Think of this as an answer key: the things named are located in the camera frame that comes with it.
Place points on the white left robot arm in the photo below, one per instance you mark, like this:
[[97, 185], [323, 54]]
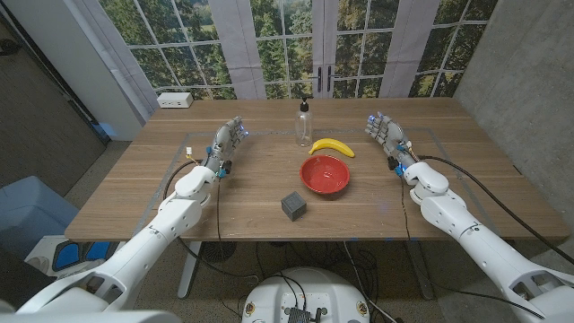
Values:
[[134, 255]]

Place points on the dark grey block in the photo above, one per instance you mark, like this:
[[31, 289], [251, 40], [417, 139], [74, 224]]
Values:
[[293, 206]]

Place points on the blue-grey storage bin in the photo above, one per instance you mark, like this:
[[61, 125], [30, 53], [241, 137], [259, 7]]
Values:
[[31, 211]]

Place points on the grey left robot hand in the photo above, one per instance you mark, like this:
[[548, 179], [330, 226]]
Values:
[[224, 143]]

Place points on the white power strip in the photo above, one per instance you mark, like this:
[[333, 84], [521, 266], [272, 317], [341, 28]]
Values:
[[175, 100]]

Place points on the white robot torso base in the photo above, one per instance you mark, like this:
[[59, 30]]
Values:
[[309, 287]]

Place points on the black round floor fan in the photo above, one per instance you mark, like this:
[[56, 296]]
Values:
[[218, 252]]

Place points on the clear dispenser bottle black pump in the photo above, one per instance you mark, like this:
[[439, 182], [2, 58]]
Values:
[[303, 128]]

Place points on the yellow banana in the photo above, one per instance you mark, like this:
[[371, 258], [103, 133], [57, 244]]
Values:
[[332, 144]]

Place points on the printed window backdrop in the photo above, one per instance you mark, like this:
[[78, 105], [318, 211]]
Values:
[[287, 45]]

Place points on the grey tape outline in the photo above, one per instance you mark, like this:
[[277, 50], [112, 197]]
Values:
[[269, 133]]

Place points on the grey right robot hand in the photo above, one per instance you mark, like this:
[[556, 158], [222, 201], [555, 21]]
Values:
[[390, 134]]

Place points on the red bowl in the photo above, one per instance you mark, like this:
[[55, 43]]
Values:
[[324, 175]]

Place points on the white table leg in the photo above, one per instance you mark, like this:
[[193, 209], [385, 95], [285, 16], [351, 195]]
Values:
[[188, 273]]

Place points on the grey table leg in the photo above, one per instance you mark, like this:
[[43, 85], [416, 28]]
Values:
[[421, 273]]

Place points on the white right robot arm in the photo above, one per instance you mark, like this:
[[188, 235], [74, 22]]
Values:
[[484, 251]]

